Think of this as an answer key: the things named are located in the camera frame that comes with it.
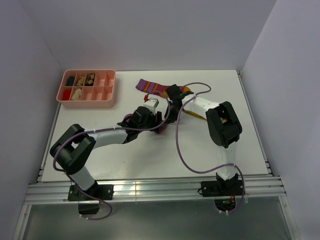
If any aluminium front rail frame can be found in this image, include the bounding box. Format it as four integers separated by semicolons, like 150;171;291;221
23;175;287;205

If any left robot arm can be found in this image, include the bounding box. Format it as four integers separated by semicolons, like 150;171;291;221
49;106;162;200

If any dark teal rolled sock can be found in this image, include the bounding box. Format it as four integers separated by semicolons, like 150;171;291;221
65;76;75;87

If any brown yellow argyle sock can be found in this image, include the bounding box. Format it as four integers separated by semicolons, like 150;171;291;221
84;73;96;87

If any red rolled sock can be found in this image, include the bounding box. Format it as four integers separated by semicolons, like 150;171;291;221
62;89;72;101

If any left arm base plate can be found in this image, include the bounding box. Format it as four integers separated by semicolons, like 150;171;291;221
67;184;114;202

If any cream orange argyle rolled sock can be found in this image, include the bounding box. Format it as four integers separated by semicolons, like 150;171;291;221
75;75;86;86

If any cream white rolled sock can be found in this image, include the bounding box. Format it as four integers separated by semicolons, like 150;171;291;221
71;88;82;101

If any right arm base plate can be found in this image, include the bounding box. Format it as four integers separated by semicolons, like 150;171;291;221
197;180;244;197

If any yellow patterned sock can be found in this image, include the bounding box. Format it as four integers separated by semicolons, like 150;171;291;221
183;109;207;121

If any maroon sock purple toe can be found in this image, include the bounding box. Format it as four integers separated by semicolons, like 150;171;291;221
121;111;168;134

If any pink compartment organizer box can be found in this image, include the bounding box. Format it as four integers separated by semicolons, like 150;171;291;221
56;69;116;109

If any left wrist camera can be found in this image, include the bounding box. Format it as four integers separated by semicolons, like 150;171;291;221
142;95;159;114

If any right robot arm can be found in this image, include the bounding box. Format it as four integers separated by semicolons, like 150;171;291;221
165;84;243;195

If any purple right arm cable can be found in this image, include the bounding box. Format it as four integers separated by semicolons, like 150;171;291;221
176;82;247;216

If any maroon purple striped sock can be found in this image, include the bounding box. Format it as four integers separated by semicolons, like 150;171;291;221
135;78;192;99

